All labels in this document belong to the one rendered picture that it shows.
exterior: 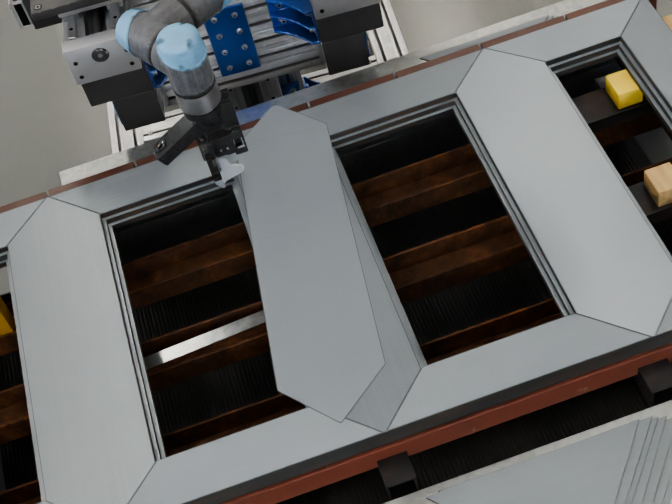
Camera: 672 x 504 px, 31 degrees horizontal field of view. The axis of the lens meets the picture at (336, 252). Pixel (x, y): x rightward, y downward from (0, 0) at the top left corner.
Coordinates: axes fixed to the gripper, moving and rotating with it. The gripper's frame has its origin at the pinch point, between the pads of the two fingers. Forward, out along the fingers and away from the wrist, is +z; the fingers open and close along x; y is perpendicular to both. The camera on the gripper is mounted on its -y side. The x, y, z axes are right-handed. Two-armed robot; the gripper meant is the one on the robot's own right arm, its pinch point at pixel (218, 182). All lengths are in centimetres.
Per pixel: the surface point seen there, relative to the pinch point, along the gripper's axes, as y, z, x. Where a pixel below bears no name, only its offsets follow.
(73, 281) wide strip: -30.1, 0.8, -10.9
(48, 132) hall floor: -48, 86, 130
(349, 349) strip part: 11.9, 0.9, -45.1
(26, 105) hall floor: -53, 86, 145
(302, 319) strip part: 6.3, 0.8, -36.1
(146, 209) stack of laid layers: -14.5, 2.9, 2.4
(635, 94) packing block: 79, 6, -8
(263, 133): 11.1, 0.7, 9.3
